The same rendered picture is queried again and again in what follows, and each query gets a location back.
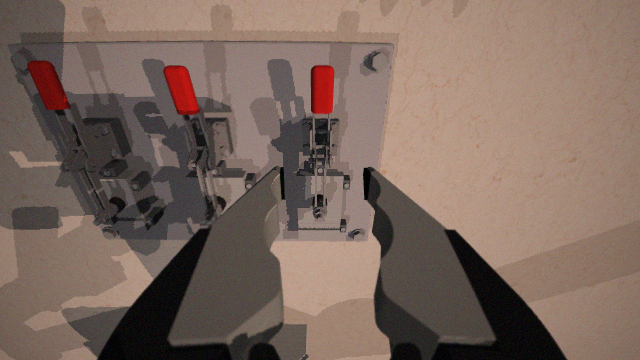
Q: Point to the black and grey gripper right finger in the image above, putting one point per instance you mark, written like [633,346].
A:
[435,291]

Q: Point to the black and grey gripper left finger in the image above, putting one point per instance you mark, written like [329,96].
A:
[221,293]

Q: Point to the toggle clamp with red handle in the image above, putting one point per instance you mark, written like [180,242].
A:
[217,135]
[101,140]

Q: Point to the grey toggle clamp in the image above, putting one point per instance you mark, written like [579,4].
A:
[321,136]

